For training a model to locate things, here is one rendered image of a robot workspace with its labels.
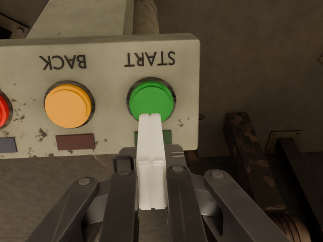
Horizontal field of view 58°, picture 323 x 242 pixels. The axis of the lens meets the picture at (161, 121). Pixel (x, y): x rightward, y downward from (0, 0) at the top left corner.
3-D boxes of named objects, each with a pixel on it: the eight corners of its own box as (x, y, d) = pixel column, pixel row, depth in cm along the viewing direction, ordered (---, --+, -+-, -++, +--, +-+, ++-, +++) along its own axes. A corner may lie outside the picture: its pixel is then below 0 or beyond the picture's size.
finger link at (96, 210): (138, 222, 14) (74, 226, 14) (140, 166, 18) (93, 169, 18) (136, 196, 13) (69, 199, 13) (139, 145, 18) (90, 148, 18)
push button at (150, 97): (172, 117, 28) (174, 125, 27) (131, 119, 28) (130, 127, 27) (171, 77, 27) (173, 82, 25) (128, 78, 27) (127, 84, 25)
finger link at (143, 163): (153, 211, 16) (139, 211, 16) (151, 149, 22) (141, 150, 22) (150, 162, 15) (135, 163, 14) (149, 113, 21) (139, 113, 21)
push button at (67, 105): (95, 120, 28) (92, 128, 27) (54, 122, 28) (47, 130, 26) (90, 80, 27) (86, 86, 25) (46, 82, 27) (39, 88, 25)
